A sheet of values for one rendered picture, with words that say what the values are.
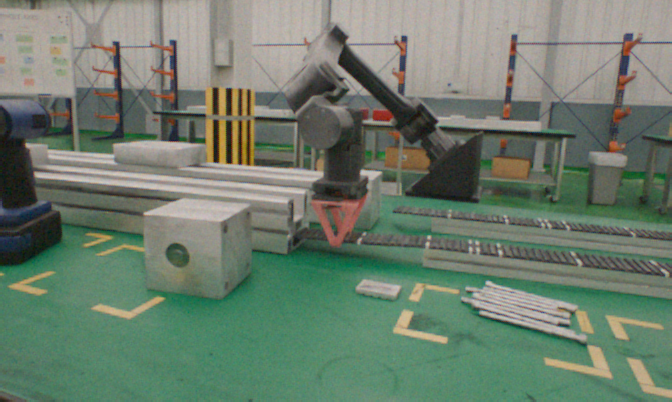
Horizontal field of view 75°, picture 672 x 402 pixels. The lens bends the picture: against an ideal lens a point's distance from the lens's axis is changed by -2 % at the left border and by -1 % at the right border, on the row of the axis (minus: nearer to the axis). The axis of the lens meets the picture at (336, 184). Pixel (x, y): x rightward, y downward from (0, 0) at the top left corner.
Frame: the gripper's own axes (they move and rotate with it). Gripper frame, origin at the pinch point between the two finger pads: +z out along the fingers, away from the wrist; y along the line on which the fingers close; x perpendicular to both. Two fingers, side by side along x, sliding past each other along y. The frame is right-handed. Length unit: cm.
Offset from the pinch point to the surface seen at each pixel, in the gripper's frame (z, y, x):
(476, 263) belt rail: 1.5, 1.3, 20.5
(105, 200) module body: -3.3, 4.6, -40.2
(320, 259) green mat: 2.5, 4.4, -1.8
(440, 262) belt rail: 1.7, 1.9, 15.5
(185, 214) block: -7.1, 20.6, -13.6
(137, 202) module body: -3.5, 4.6, -33.6
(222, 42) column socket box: -72, -297, -188
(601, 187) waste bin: 62, -478, 175
